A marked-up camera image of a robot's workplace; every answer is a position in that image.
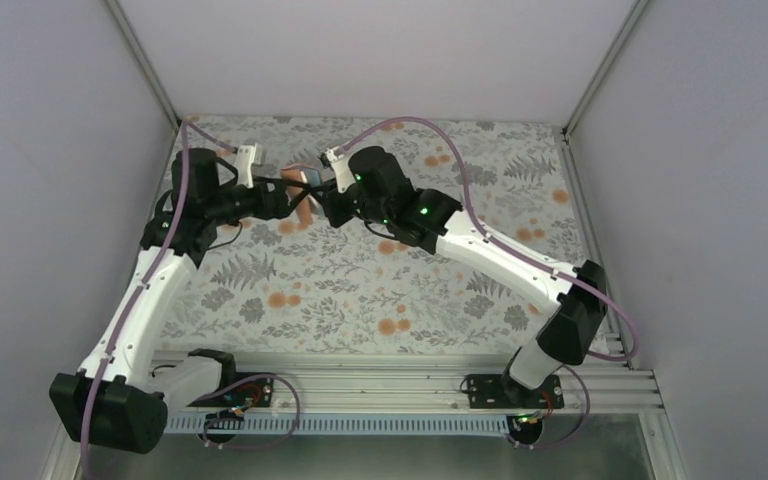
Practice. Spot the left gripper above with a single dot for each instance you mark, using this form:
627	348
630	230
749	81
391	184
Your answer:
278	207

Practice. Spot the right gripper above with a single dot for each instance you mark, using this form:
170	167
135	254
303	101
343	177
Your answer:
335	214

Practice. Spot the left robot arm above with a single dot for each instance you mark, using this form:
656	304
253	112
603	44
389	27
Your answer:
117	398

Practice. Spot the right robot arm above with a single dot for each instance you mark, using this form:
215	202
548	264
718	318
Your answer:
370	186

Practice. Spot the floral table mat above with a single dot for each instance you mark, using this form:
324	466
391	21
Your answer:
290	286

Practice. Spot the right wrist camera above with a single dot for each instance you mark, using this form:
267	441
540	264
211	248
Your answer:
336	160

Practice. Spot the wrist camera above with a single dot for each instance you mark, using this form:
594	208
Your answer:
336	160
246	157

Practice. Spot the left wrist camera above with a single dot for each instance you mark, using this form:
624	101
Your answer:
246	157

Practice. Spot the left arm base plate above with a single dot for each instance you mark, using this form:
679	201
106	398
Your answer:
247	390

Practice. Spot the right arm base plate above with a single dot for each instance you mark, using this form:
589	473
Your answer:
491	391

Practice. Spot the aluminium rail frame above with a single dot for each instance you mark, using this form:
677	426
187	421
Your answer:
431	384

